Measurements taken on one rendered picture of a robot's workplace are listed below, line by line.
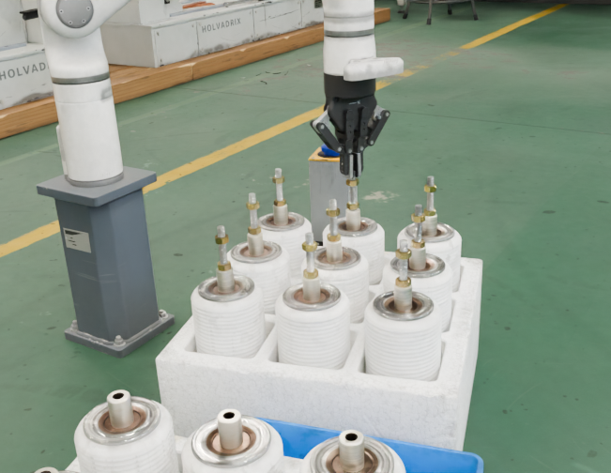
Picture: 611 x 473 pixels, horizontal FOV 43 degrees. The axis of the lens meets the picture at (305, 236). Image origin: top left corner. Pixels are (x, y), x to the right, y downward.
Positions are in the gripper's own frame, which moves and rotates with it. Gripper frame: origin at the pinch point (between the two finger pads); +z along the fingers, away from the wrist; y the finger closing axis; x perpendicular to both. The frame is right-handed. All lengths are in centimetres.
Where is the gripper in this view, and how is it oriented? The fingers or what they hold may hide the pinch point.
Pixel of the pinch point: (351, 164)
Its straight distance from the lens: 115.9
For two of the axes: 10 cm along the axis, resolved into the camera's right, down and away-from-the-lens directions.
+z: 0.4, 9.2, 4.0
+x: 4.9, 3.3, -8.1
